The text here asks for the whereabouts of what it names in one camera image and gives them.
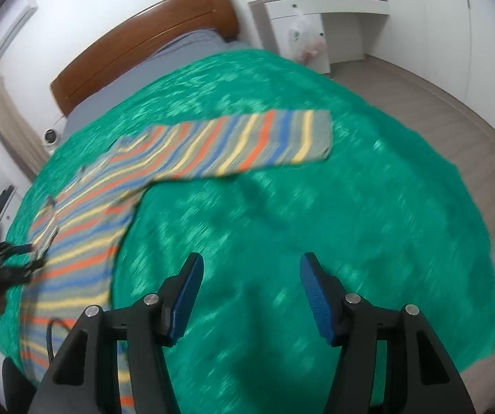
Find white desk unit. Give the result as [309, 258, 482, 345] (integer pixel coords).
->
[249, 0, 390, 74]

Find green bed blanket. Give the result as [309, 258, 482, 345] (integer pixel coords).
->
[0, 50, 495, 413]

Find white plastic bag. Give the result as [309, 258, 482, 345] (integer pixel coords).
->
[288, 9, 326, 65]

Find grey checked bed sheet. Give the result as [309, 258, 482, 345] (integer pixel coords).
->
[61, 29, 251, 142]

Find white round security camera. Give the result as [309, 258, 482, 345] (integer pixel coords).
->
[43, 129, 61, 148]

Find striped knit sweater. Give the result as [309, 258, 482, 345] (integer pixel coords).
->
[18, 109, 334, 411]

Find white air conditioner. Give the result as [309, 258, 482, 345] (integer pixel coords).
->
[0, 0, 38, 59]

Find white wardrobe doors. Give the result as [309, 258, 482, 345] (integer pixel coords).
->
[363, 0, 495, 130]

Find brown wooden headboard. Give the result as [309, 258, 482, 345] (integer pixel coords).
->
[50, 0, 240, 116]

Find beige curtain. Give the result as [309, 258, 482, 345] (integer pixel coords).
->
[0, 77, 49, 181]

